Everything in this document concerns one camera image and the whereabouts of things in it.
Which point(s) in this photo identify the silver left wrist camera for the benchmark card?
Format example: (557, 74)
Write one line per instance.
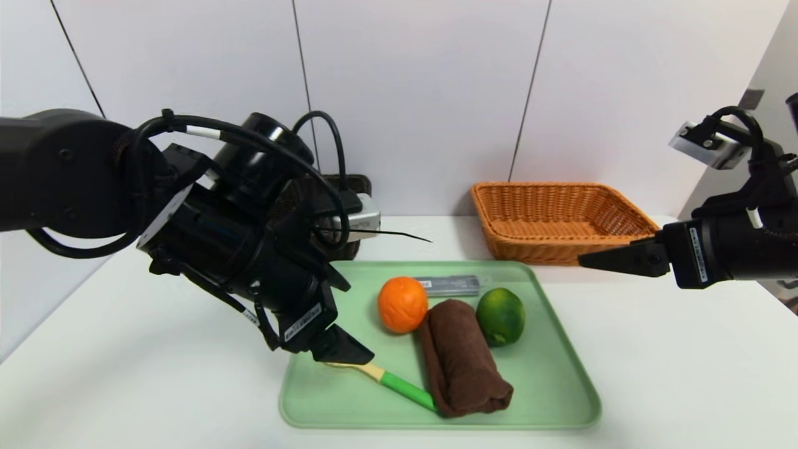
(365, 219)

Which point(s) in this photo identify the dark brown wicker basket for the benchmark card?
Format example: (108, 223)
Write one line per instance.
(358, 186)

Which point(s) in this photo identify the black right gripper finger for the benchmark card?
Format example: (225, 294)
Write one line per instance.
(629, 259)

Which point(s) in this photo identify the brown towel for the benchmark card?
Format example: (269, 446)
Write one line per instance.
(464, 368)

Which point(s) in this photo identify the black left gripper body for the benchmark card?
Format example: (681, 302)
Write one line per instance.
(305, 325)

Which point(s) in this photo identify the grey wall outlet plate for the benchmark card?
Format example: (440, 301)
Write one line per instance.
(751, 99)

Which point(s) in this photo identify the light green plastic tray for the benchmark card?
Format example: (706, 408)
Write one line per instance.
(349, 399)

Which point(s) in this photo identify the grey case with barcode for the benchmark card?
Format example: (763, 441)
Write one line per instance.
(452, 285)

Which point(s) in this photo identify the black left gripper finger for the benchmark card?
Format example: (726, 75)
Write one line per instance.
(340, 348)

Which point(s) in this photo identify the orange wicker basket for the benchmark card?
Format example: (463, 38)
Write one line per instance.
(561, 212)

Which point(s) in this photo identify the orange fruit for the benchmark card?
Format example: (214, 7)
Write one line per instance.
(402, 304)

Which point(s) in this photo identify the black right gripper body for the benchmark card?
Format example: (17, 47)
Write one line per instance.
(692, 254)

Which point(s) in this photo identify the green lime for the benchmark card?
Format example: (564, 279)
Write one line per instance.
(500, 316)

